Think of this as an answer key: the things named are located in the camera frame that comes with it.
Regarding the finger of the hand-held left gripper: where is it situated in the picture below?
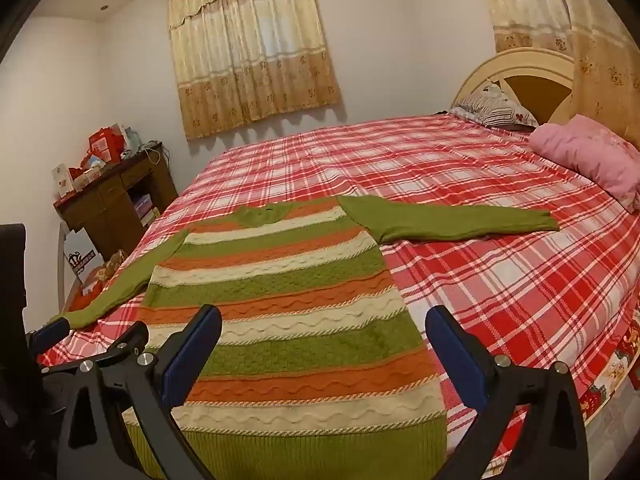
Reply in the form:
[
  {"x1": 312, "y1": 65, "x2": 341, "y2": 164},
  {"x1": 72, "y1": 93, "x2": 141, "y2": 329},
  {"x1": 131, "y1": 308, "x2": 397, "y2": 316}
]
[{"x1": 27, "y1": 317, "x2": 72, "y2": 358}]

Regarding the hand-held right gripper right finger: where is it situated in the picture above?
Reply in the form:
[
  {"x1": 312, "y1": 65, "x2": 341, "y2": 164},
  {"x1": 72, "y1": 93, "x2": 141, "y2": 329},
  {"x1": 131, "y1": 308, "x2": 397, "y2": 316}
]
[{"x1": 425, "y1": 305, "x2": 591, "y2": 480}]

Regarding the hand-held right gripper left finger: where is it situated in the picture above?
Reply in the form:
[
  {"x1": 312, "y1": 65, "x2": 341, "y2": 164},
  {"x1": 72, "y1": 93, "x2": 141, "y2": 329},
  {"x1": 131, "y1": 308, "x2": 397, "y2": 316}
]
[{"x1": 55, "y1": 304, "x2": 223, "y2": 480}]

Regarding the green orange cream striped sweater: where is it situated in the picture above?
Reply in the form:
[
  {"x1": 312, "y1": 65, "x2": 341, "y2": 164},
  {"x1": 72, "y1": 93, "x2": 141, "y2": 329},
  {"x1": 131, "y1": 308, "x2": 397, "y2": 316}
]
[{"x1": 47, "y1": 195, "x2": 560, "y2": 480}]

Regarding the red bag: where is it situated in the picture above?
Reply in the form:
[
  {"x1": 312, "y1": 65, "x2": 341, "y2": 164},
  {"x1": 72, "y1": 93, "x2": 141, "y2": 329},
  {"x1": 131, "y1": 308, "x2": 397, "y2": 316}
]
[{"x1": 69, "y1": 266, "x2": 107, "y2": 312}]

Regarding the white cardboard box crown print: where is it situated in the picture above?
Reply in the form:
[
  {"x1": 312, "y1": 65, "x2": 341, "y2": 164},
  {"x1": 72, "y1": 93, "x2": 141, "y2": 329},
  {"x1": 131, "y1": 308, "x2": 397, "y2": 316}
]
[{"x1": 64, "y1": 232, "x2": 104, "y2": 287}]

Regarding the brown patterned bag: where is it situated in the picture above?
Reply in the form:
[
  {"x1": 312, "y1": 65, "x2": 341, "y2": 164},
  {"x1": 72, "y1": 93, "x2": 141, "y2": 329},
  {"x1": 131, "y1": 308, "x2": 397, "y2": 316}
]
[{"x1": 101, "y1": 249, "x2": 127, "y2": 282}]

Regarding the white printed box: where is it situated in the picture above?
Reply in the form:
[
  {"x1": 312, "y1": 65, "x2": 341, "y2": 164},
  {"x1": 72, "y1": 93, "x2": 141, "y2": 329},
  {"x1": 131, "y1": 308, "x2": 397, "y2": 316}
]
[{"x1": 51, "y1": 162, "x2": 76, "y2": 199}]

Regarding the brown wooden desk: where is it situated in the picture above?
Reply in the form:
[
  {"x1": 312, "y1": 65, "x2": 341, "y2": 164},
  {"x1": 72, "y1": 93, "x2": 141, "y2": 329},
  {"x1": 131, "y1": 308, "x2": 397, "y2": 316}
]
[{"x1": 53, "y1": 142, "x2": 179, "y2": 261}]

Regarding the red gift box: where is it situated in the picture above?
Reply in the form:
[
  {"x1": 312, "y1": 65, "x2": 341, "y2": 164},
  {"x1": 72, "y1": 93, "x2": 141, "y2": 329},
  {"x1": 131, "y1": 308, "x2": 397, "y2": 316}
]
[{"x1": 89, "y1": 127, "x2": 125, "y2": 163}]

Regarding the red printed bed skirt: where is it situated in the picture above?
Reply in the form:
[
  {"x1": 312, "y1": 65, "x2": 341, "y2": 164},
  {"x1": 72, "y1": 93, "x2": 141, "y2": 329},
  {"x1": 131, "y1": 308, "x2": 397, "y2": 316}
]
[{"x1": 582, "y1": 310, "x2": 640, "y2": 421}]

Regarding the red plaid bed sheet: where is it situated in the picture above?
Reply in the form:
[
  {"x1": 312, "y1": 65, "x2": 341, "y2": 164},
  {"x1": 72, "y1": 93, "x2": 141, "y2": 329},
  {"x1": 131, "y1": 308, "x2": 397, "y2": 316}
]
[{"x1": 37, "y1": 110, "x2": 640, "y2": 480}]

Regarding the grey patterned pillow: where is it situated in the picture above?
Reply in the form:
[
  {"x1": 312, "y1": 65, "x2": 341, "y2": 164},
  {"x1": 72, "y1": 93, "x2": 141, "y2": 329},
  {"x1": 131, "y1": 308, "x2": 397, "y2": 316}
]
[{"x1": 447, "y1": 82, "x2": 540, "y2": 131}]

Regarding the cream arched headboard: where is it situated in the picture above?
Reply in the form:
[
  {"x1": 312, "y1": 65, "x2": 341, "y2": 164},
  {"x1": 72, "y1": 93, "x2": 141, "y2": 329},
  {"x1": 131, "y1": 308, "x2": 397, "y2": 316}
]
[{"x1": 452, "y1": 47, "x2": 581, "y2": 127}]

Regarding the beige window curtain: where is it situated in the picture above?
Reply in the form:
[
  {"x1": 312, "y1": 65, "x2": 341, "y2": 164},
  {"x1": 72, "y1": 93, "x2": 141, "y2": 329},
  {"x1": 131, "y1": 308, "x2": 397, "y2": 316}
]
[{"x1": 166, "y1": 0, "x2": 346, "y2": 142}]

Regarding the beige floral long curtain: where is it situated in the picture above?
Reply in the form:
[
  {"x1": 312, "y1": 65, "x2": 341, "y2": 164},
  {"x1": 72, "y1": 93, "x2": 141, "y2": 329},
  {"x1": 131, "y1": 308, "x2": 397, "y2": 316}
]
[{"x1": 475, "y1": 0, "x2": 640, "y2": 147}]

